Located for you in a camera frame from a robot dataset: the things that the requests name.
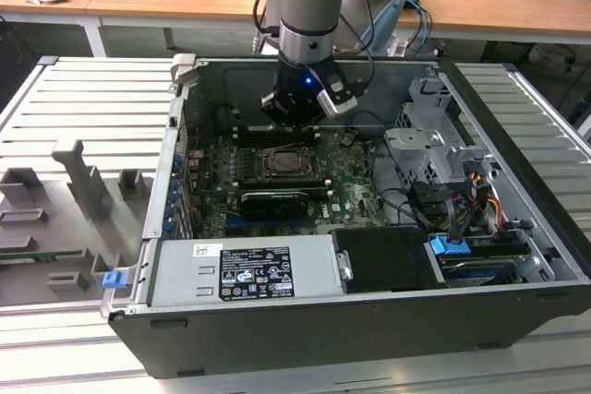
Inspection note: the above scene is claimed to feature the metal socket cover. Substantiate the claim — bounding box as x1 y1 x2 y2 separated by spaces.
261 147 320 181

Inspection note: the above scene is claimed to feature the black RAM slot bank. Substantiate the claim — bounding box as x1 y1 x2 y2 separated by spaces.
237 124 320 146
237 175 333 193

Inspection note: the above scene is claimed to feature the CPU socket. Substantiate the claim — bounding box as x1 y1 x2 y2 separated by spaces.
259 145 324 183

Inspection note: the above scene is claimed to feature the black graphics card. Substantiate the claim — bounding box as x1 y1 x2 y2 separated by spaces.
239 188 308 221

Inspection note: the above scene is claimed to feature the green motherboard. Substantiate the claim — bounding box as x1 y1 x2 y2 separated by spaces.
187 128 393 238

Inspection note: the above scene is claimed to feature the silver metal disk bay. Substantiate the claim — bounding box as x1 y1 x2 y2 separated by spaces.
382 78 498 187

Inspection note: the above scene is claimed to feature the black plastic shroud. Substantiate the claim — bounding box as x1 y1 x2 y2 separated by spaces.
332 226 447 294

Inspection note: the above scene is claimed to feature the grey power supply unit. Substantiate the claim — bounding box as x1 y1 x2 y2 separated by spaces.
150 234 346 307

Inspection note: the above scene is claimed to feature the hard disk in blue carrier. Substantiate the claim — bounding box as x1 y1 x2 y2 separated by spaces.
428 234 521 285

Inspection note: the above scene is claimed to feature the black open PC case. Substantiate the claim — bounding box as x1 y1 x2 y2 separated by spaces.
100 53 591 379

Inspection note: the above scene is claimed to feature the grey parts rack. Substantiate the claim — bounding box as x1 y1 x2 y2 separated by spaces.
0 138 156 307

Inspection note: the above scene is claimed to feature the blue case latch clip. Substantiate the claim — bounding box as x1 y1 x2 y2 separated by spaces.
102 270 127 291

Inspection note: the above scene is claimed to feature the green RAM stick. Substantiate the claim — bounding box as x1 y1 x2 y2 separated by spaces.
0 250 87 264

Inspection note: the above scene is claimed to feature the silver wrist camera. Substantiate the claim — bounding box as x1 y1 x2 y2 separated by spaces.
316 82 360 117

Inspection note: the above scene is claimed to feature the blue cable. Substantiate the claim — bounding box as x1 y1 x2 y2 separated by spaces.
408 0 434 52

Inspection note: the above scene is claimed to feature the black disk wire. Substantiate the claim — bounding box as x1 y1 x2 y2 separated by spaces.
443 181 464 247

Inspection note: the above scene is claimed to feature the coloured wire bundle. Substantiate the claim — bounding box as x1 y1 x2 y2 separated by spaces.
452 172 505 233

